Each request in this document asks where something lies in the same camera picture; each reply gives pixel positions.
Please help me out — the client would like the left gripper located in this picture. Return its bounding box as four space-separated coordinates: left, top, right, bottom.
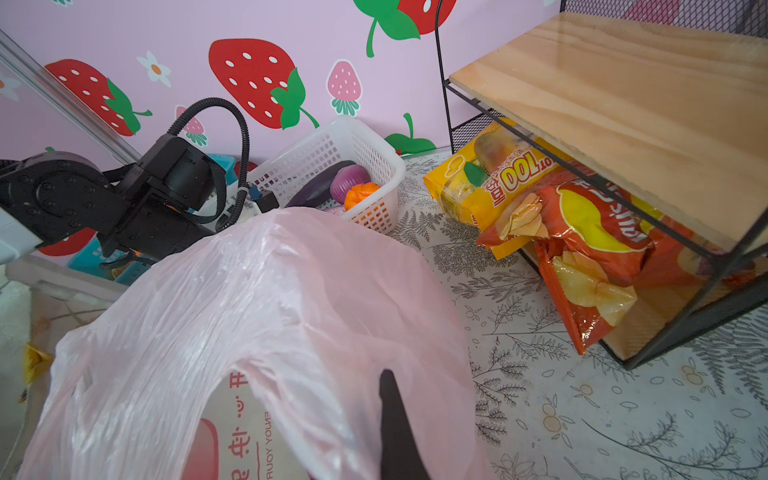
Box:
97 134 227 260

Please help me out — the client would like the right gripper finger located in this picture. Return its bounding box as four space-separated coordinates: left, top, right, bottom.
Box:
379 369 430 480

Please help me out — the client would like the pink plastic grocery bag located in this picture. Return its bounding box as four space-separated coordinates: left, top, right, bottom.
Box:
19 208 493 479

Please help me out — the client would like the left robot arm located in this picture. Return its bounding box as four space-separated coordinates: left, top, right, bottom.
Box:
1 134 227 266

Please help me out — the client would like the teal plastic basket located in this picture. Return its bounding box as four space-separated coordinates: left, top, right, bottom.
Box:
67 154 239 285

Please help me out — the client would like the long purple eggplant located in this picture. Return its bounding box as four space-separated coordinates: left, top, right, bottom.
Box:
287 160 354 208

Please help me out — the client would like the small purple onion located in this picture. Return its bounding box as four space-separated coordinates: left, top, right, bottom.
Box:
330 164 371 204

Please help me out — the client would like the orange pumpkin toy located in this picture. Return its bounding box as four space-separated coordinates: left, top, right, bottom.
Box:
344 182 380 211

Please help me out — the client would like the white plastic basket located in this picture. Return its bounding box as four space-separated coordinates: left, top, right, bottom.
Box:
247 117 406 234

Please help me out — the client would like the red chips bag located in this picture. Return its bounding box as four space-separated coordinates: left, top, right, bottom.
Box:
478 172 722 354

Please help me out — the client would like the yellow snack bag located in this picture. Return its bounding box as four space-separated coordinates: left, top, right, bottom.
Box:
424 120 568 259

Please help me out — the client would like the black wire mesh shelf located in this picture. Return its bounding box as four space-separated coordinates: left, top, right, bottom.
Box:
440 8 767 370

